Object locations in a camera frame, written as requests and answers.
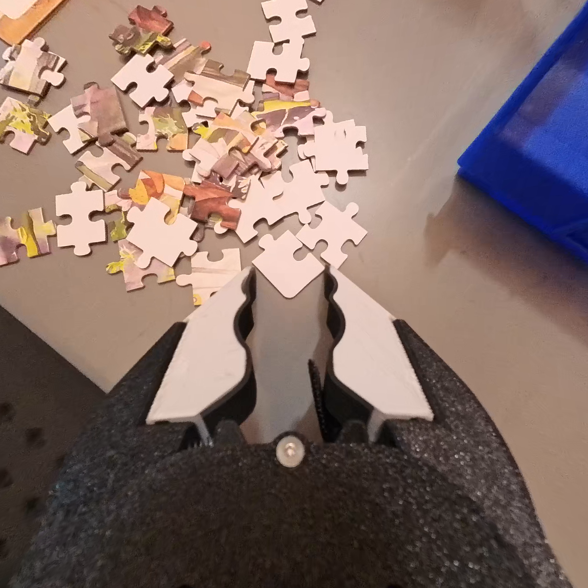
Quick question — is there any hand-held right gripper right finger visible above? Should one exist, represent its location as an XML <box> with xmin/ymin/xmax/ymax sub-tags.
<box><xmin>324</xmin><ymin>266</ymin><xmax>435</xmax><ymax>442</ymax></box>

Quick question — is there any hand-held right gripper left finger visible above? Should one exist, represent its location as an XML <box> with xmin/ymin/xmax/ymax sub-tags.
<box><xmin>146</xmin><ymin>266</ymin><xmax>256</xmax><ymax>444</ymax></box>

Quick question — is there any white-backed grey corner puzzle piece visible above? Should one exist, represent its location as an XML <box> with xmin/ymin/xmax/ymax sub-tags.
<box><xmin>252</xmin><ymin>230</ymin><xmax>326</xmax><ymax>298</ymax></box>

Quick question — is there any pile of puzzle pieces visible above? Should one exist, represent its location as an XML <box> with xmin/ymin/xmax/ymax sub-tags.
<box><xmin>0</xmin><ymin>0</ymin><xmax>370</xmax><ymax>306</ymax></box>

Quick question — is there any green and brown puzzle piece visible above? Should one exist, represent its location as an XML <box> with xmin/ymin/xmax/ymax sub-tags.
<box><xmin>109</xmin><ymin>5</ymin><xmax>174</xmax><ymax>57</ymax></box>

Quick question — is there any cardboard puzzle frame tray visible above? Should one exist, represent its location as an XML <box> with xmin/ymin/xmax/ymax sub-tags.
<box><xmin>0</xmin><ymin>0</ymin><xmax>70</xmax><ymax>46</ymax></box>

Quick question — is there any grey desk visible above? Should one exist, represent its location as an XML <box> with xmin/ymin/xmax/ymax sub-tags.
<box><xmin>0</xmin><ymin>0</ymin><xmax>588</xmax><ymax>588</ymax></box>

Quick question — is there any black dimpled chair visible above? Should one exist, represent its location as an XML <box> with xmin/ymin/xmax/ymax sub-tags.
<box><xmin>0</xmin><ymin>305</ymin><xmax>113</xmax><ymax>588</ymax></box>

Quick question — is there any blue plastic bin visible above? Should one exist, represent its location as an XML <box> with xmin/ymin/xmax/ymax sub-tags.
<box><xmin>457</xmin><ymin>5</ymin><xmax>588</xmax><ymax>267</ymax></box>

